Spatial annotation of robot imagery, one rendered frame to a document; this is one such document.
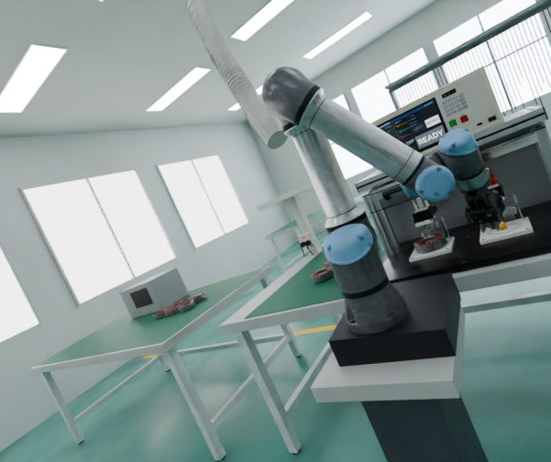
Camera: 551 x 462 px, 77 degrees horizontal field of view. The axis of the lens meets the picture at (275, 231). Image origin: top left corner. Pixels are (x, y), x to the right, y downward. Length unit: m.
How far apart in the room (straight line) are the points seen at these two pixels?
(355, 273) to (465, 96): 0.89
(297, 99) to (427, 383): 0.63
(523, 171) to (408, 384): 1.07
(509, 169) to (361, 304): 0.98
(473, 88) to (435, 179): 0.75
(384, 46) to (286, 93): 7.31
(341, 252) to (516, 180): 0.99
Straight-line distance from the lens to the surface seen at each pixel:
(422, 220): 1.48
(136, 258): 5.76
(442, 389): 0.80
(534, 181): 1.65
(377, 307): 0.84
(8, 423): 5.00
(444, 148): 0.93
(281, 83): 0.82
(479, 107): 1.50
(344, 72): 8.27
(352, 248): 0.80
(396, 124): 1.53
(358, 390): 0.86
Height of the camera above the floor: 1.18
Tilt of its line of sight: 4 degrees down
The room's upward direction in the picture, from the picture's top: 24 degrees counter-clockwise
